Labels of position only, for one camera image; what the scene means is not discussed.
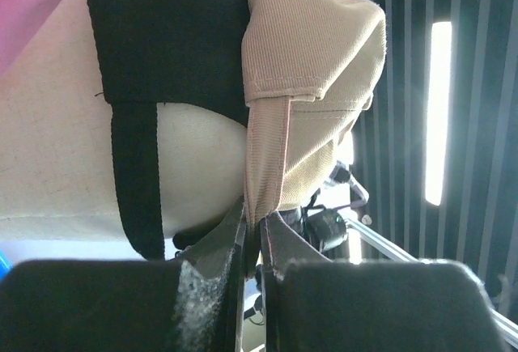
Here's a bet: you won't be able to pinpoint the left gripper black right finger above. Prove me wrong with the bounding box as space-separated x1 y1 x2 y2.
260 215 510 351

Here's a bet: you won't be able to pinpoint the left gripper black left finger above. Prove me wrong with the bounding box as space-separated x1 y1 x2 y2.
1 202 246 351

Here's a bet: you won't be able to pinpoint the beige mannequin head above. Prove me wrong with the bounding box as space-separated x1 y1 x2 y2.
1 0 246 241

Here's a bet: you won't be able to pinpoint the blue plastic bin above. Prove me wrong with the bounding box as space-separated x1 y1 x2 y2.
0 252 12 279

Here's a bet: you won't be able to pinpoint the khaki hat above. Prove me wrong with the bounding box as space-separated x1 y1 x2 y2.
241 0 386 224

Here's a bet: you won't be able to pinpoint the black baseball cap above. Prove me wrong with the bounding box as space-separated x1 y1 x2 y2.
87 0 250 260

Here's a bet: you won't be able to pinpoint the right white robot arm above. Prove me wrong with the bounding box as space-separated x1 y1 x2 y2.
280 161 370 260

